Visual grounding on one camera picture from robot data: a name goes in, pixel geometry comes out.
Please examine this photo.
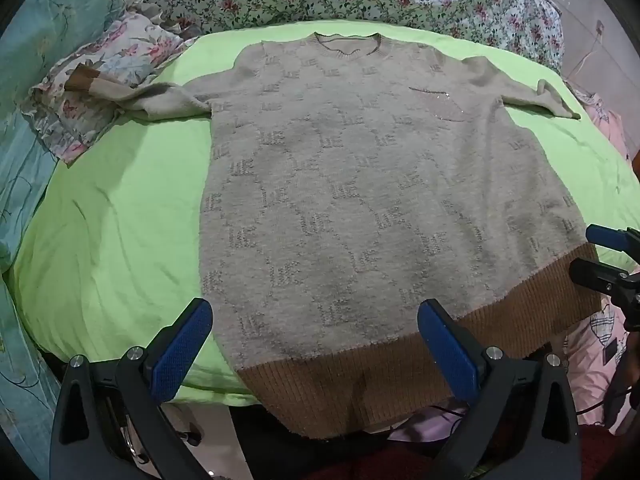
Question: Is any pink printed bedsheet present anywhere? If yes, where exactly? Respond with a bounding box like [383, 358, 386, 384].
[562, 80, 640, 428]

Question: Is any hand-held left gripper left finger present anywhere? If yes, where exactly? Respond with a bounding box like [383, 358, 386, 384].
[50, 298, 214, 480]

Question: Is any beige knit sweater brown hem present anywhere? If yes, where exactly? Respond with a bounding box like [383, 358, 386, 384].
[65, 31, 604, 441]

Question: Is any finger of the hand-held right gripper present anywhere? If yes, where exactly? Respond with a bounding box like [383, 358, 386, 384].
[569, 258, 640, 332]
[585, 224, 640, 257]

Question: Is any teal floral blanket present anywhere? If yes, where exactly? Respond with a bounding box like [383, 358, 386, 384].
[0, 0, 127, 480]

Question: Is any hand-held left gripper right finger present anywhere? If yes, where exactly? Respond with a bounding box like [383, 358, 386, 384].
[418, 298, 584, 480]

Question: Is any lime green bed sheet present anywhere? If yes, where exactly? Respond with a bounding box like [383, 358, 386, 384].
[15, 22, 640, 407]

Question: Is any pastel floral ruffled pillow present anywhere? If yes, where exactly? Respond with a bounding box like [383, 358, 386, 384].
[22, 10, 202, 164]

